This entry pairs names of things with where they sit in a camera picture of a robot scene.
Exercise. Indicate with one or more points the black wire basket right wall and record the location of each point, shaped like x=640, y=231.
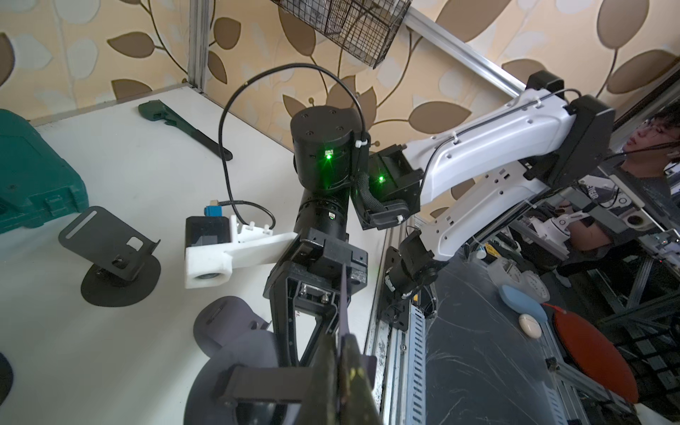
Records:
x=363, y=29

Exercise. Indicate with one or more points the black phone stand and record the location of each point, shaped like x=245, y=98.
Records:
x=124, y=271
x=6, y=378

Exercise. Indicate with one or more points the green black hand tool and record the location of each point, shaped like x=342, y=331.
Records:
x=156, y=110

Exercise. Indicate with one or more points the person with glasses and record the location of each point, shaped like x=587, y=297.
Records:
x=652, y=147

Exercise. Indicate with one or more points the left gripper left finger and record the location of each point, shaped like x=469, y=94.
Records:
x=322, y=395

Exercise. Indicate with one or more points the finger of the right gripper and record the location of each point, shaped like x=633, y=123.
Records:
x=282, y=290
x=326, y=315

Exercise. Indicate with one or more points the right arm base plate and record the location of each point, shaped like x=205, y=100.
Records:
x=397, y=290

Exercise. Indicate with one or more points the green plastic tool case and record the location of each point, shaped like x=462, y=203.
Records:
x=37, y=185

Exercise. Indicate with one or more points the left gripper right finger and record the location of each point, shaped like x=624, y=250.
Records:
x=356, y=404

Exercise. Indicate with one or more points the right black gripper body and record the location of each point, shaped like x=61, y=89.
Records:
x=317, y=258

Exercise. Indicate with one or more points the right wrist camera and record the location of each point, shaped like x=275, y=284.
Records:
x=216, y=245

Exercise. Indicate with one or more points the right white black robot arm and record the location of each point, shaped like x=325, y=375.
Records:
x=538, y=142

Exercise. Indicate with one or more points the white computer mouse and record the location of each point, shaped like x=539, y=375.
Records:
x=530, y=326

